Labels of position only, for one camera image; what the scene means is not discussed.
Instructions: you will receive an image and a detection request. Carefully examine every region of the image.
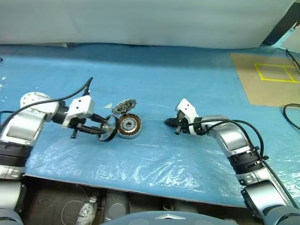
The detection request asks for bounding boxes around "brown cardboard sheet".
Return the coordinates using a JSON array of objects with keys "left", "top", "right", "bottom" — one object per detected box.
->
[{"left": 229, "top": 52, "right": 300, "bottom": 107}]

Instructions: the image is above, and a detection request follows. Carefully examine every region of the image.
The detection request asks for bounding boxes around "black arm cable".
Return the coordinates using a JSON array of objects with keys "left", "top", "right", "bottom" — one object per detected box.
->
[
  {"left": 0, "top": 77, "right": 94, "bottom": 128},
  {"left": 199, "top": 119, "right": 300, "bottom": 210}
]

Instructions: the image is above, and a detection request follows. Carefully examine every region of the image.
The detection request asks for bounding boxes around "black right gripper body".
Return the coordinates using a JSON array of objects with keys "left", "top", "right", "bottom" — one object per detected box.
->
[{"left": 175, "top": 112, "right": 189, "bottom": 135}]

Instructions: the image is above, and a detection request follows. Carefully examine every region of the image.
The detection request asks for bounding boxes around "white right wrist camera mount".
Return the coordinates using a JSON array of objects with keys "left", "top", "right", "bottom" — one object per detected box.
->
[{"left": 177, "top": 98, "right": 200, "bottom": 135}]

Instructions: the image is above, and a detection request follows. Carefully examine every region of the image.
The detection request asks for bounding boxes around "blue foam table mat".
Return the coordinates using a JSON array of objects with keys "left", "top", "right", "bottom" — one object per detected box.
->
[{"left": 0, "top": 43, "right": 300, "bottom": 208}]

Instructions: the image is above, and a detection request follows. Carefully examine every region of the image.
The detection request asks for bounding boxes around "black ring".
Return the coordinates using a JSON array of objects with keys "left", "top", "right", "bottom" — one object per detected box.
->
[{"left": 97, "top": 114, "right": 120, "bottom": 143}]

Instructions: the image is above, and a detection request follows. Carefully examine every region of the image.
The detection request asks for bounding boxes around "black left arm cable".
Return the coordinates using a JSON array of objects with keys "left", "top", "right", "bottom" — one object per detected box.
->
[{"left": 0, "top": 77, "right": 94, "bottom": 128}]

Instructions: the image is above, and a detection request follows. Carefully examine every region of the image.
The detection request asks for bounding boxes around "silver motor gear plate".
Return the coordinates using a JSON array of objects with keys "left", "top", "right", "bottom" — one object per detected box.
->
[{"left": 112, "top": 98, "right": 138, "bottom": 115}]

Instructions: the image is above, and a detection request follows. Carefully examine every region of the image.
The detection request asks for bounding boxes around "white backdrop sheet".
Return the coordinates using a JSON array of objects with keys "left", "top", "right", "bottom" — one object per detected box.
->
[{"left": 0, "top": 0, "right": 295, "bottom": 50}]

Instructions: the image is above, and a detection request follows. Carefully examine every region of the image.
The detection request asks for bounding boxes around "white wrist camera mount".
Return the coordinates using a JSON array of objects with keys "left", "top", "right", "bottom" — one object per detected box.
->
[
  {"left": 62, "top": 95, "right": 96, "bottom": 128},
  {"left": 177, "top": 98, "right": 200, "bottom": 135}
]

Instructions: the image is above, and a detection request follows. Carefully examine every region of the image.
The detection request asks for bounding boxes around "grey robot torso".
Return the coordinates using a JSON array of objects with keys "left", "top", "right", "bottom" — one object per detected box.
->
[{"left": 100, "top": 210, "right": 237, "bottom": 225}]

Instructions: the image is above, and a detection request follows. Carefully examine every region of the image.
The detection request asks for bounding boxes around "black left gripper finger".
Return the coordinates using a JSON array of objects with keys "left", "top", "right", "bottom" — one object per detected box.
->
[
  {"left": 91, "top": 113, "right": 110, "bottom": 125},
  {"left": 78, "top": 126, "right": 107, "bottom": 135}
]

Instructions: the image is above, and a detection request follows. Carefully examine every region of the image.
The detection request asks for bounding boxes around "grey rounded cover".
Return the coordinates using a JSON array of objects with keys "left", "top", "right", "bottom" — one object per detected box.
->
[{"left": 104, "top": 189, "right": 131, "bottom": 222}]

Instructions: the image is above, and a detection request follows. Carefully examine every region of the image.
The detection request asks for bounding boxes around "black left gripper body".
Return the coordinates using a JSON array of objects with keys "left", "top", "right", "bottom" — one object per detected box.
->
[{"left": 71, "top": 114, "right": 99, "bottom": 139}]

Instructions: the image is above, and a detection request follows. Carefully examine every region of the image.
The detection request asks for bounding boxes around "white device with cord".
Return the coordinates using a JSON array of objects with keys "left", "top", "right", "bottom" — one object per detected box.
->
[{"left": 61, "top": 185, "right": 99, "bottom": 225}]

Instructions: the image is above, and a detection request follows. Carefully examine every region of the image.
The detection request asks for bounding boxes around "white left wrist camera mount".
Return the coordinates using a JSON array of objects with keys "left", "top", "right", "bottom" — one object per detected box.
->
[{"left": 62, "top": 95, "right": 96, "bottom": 128}]

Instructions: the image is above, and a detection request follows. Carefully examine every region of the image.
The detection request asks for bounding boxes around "copper wound motor stator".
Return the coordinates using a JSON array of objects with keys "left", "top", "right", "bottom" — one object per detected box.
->
[{"left": 117, "top": 113, "right": 143, "bottom": 140}]

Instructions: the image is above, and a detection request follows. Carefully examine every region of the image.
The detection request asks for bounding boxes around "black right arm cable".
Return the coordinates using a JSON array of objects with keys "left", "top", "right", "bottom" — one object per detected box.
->
[{"left": 199, "top": 119, "right": 300, "bottom": 210}]

